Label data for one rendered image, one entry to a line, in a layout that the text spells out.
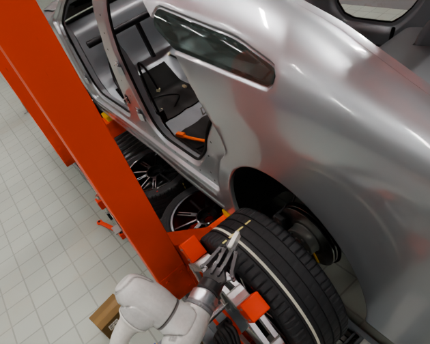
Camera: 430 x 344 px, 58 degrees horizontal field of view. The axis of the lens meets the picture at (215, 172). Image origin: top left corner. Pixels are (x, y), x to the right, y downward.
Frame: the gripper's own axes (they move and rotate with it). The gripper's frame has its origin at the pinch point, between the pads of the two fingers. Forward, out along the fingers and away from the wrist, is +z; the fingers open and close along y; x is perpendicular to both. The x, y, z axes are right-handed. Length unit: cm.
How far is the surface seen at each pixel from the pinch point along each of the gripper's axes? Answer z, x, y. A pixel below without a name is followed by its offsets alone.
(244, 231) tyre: 11.0, -9.9, -3.3
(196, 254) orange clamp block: 0.9, -20.8, -22.4
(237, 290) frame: -10.0, -14.4, 3.0
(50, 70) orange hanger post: 10, 57, -60
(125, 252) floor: 40, -141, -152
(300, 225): 37, -35, 8
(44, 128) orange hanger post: 82, -55, -229
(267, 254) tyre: 4.4, -9.9, 8.9
